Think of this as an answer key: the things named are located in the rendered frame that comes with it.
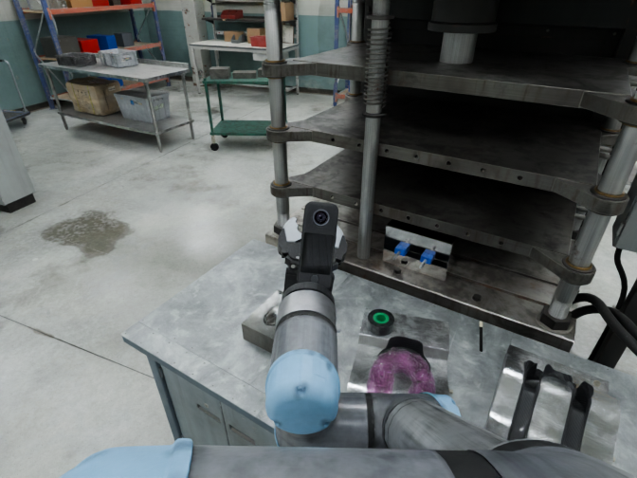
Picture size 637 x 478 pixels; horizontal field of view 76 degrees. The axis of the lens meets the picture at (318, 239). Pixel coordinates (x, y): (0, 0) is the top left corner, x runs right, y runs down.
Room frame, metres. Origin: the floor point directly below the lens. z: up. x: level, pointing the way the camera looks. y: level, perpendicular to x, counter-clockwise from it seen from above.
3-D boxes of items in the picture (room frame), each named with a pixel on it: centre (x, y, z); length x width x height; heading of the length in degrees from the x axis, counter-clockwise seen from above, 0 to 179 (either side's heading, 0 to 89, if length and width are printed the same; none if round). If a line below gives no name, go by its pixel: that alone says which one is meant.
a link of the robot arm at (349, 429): (0.30, 0.00, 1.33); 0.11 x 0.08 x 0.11; 89
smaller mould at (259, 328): (0.99, 0.13, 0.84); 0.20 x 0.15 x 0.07; 148
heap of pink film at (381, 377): (0.70, -0.22, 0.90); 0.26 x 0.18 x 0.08; 166
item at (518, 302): (1.65, -0.52, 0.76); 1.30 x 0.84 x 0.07; 58
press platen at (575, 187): (1.64, -0.53, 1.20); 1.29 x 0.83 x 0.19; 58
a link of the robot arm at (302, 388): (0.30, 0.02, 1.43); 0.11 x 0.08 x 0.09; 179
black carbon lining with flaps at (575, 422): (0.58, -0.55, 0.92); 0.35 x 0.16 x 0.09; 148
